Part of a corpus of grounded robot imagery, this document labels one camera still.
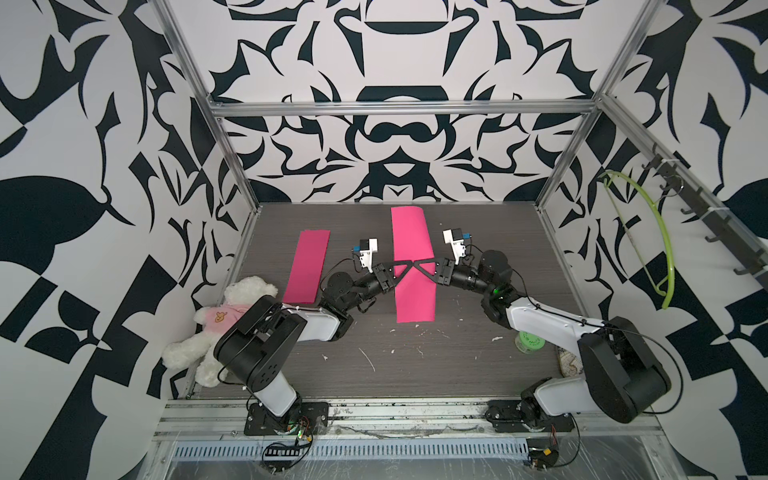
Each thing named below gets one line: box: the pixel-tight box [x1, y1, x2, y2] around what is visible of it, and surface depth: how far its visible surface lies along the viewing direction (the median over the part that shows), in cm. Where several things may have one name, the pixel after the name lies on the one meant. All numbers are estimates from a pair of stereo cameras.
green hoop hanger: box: [598, 170, 675, 309], surface depth 74 cm
